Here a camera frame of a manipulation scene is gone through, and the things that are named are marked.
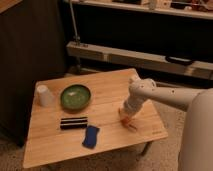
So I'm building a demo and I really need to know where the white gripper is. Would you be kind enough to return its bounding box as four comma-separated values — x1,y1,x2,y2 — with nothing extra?
120,97,144,118

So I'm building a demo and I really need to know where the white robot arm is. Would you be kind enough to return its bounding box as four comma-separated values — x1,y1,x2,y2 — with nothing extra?
119,75,213,171

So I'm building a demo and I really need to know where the green bowl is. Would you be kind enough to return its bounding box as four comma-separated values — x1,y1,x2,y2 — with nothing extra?
60,84,91,110

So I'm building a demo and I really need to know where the wooden folding table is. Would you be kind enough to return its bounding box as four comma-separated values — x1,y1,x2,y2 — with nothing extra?
23,69,168,168

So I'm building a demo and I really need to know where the black striped rectangular box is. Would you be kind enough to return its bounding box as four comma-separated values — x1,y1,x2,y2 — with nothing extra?
60,117,88,130

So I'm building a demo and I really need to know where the long grey case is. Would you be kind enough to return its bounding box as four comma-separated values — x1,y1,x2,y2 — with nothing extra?
66,41,213,80

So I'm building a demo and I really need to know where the metal pole stand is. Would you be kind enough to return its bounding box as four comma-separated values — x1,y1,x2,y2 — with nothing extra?
69,0,87,47

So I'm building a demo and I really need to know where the white upside-down cup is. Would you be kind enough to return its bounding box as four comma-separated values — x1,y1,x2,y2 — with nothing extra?
36,85,54,107

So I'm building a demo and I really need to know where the wooden shelf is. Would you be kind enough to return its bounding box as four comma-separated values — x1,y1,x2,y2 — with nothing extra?
63,0,213,20

